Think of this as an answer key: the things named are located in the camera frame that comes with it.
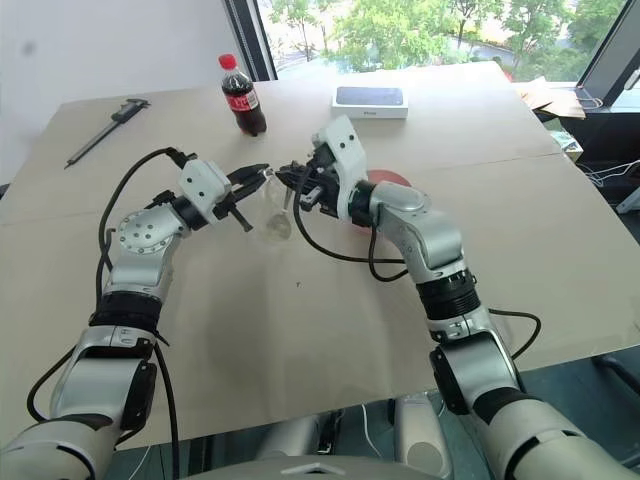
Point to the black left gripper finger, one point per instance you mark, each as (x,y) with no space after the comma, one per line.
(250,171)
(249,187)

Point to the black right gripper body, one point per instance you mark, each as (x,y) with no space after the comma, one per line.
(325,187)

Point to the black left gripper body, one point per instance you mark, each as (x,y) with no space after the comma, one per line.
(226,206)

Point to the clear wine glass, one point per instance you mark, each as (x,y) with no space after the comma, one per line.
(274,236)

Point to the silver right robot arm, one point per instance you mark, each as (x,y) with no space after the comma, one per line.
(425,225)

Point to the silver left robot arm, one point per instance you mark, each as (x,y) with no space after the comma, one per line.
(142,235)

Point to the red round disc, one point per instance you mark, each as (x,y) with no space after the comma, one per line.
(387,177)

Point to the cola bottle with red cap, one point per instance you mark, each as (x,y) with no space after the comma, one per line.
(245,102)

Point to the white phone box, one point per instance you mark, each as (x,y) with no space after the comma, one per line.
(369,97)

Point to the grey vernier caliper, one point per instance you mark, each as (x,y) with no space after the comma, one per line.
(107,131)

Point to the brown cardboard pieces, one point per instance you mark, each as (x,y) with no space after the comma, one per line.
(550,97)

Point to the green and white packet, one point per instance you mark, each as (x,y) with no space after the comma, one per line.
(567,144)

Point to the silver robot torso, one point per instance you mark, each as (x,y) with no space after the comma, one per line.
(310,450)

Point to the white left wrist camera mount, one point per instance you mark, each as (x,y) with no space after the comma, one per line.
(200,182)

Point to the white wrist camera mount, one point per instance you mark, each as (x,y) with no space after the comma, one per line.
(347,160)
(200,182)

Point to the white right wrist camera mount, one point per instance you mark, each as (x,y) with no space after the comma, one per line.
(347,160)

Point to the black window frame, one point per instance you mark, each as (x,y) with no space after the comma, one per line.
(252,40)

